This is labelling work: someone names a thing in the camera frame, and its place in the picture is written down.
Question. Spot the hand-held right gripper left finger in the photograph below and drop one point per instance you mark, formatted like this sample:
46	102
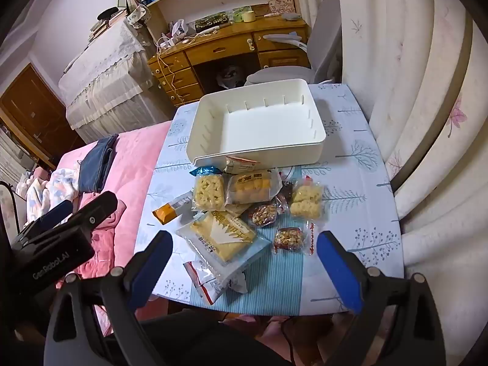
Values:
148	270

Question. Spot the blue-topped yellow puff packet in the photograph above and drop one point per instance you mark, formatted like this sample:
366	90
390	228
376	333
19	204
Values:
208	192

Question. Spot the white plastic bag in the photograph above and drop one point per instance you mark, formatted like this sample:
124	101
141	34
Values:
179	29

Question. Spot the pink blanket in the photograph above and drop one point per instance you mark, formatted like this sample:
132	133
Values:
133	156

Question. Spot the grey office chair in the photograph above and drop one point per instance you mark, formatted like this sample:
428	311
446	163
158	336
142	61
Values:
328	42

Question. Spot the clear packet of yellow cakes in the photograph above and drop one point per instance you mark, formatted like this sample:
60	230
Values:
251	188

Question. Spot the wooden desk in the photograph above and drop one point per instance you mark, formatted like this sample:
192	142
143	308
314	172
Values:
225	47

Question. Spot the clear nut bar packet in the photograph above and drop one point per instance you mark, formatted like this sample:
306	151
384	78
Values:
289	239
264	215

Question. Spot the beige tape roll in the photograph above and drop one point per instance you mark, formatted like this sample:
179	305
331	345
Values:
250	16

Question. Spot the dark blue folded clothing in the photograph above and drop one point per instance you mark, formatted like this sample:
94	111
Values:
95	164

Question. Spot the stack of books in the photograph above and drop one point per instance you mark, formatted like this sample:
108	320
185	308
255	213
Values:
101	26

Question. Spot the tree print tablecloth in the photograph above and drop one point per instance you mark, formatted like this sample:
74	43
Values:
350	167

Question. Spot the floral fabric bag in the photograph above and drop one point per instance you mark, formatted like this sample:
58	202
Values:
138	15

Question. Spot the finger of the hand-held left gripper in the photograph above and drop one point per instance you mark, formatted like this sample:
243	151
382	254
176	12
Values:
95	207
57	211

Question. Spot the pink fleece garment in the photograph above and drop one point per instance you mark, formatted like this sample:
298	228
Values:
108	221

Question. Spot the beige paper snack packet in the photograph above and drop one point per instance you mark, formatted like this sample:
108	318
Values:
236	208

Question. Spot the bin with plastic bag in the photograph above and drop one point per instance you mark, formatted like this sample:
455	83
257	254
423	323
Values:
230	76

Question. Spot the dark printed box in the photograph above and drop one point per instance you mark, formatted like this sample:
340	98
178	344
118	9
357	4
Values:
211	22

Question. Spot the white and red snack packet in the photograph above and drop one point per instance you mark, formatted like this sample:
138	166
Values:
207	282

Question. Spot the green round container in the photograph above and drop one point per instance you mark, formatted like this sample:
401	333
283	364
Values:
239	14

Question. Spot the black round object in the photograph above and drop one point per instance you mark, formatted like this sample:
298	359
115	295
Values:
108	12

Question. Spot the small white red-edged packet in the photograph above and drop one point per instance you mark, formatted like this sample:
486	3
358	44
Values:
240	164

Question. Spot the pastel floral blanket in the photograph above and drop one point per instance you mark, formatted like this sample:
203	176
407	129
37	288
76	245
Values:
57	186

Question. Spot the person's black trousers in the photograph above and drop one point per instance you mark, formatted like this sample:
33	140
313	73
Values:
198	341

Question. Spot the orange snack packet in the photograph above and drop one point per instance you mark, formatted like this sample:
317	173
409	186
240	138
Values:
167	211

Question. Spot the large clear cracker packet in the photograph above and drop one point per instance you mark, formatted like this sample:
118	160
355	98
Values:
223	238

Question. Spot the patterned paper box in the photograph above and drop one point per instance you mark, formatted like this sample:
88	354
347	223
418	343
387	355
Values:
281	4

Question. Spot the dark snack packet red strip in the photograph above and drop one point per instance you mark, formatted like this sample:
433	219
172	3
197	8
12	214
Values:
286	194

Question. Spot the lace covered furniture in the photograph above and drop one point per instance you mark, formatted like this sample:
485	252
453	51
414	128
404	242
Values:
106	84

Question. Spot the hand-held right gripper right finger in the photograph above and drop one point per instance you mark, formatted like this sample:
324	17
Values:
339	270

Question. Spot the clear rice crisp packet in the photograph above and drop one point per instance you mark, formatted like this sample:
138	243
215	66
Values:
307	200

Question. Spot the white plastic storage box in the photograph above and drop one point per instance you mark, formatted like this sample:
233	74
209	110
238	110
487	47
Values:
259	129

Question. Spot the brown wooden door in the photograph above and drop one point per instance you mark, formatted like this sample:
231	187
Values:
34	110

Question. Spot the grey oval object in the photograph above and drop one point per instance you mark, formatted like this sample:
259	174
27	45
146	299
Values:
292	17

